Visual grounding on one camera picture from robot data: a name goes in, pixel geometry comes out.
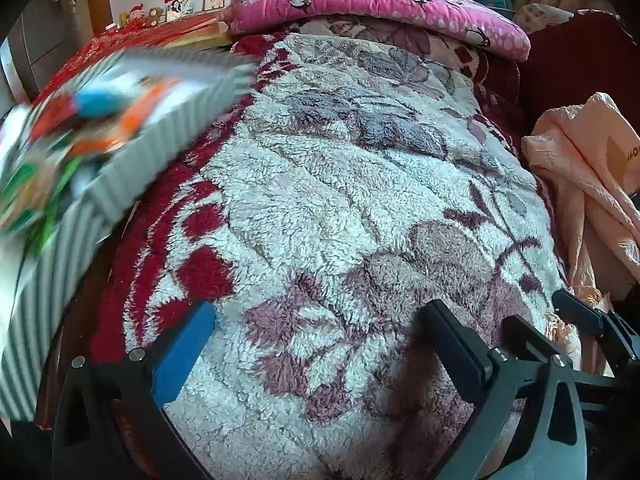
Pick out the red embroidered cloth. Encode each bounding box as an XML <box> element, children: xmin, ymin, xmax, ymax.
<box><xmin>32</xmin><ymin>11</ymin><xmax>220</xmax><ymax>105</ymax></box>

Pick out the pink penguin quilt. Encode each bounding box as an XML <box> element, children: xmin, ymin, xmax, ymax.
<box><xmin>222</xmin><ymin>0</ymin><xmax>530</xmax><ymax>62</ymax></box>

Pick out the peach plastic bag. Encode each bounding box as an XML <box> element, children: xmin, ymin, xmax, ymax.
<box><xmin>520</xmin><ymin>91</ymin><xmax>640</xmax><ymax>376</ymax></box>

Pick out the floral fleece blanket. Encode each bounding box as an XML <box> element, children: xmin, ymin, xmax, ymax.
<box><xmin>91</xmin><ymin>18</ymin><xmax>566</xmax><ymax>479</ymax></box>

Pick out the striped green white cardboard box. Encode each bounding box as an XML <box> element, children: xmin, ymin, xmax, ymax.
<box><xmin>1</xmin><ymin>48</ymin><xmax>257</xmax><ymax>422</ymax></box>

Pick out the red santa plush toy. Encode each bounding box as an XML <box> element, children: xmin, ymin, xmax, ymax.
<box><xmin>125</xmin><ymin>3</ymin><xmax>146</xmax><ymax>30</ymax></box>

